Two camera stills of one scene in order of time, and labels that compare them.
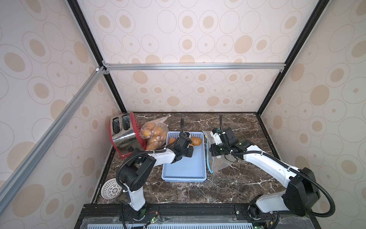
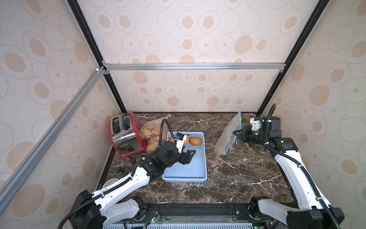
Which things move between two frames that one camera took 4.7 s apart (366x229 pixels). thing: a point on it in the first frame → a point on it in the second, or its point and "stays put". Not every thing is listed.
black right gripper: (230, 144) → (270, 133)
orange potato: (152, 145) stays put
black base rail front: (304, 217) stays put
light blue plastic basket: (188, 170) stays put
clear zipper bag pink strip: (154, 132) stays put
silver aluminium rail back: (193, 66) stays put
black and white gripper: (217, 137) → (256, 125)
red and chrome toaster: (125, 135) stays put
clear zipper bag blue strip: (216, 162) → (227, 136)
